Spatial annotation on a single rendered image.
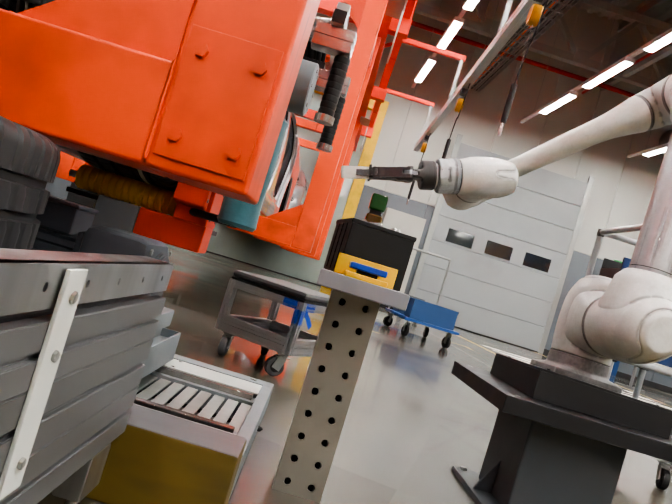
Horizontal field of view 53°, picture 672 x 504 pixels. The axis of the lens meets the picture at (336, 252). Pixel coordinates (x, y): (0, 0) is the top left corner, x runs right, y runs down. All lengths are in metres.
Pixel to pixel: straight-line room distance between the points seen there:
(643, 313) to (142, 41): 1.16
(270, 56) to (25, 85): 0.36
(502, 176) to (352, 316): 0.59
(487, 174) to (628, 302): 0.44
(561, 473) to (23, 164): 1.42
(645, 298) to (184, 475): 1.06
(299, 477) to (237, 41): 0.84
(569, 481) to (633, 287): 0.50
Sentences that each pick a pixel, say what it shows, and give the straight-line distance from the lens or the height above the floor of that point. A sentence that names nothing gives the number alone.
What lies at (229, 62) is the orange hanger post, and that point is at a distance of 1.03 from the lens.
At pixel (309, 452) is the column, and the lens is 1.40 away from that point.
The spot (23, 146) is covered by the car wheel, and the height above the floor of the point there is 0.48.
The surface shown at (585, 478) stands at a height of 0.15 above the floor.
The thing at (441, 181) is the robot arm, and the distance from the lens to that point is 1.68.
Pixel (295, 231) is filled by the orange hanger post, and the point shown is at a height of 0.64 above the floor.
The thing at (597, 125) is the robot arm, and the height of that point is 1.01.
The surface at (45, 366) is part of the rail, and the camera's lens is 0.67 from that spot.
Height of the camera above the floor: 0.46
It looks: 1 degrees up
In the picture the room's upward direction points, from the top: 17 degrees clockwise
